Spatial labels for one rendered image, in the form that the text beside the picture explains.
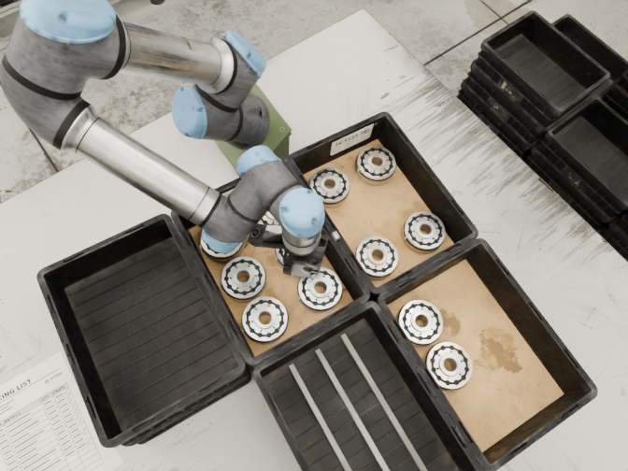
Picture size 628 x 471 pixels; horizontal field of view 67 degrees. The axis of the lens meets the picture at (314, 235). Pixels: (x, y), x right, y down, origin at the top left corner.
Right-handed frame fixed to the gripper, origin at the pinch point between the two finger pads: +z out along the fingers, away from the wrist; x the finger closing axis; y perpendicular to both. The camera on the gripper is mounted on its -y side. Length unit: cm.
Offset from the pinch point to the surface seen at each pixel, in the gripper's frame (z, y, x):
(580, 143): 54, 93, 93
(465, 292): 2.8, 42.2, 4.8
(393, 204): 4.0, 20.8, 23.0
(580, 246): 18, 77, 32
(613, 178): 53, 106, 80
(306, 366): 1.0, 9.7, -22.2
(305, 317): 1.5, 6.5, -11.6
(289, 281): 2.0, 0.6, -4.4
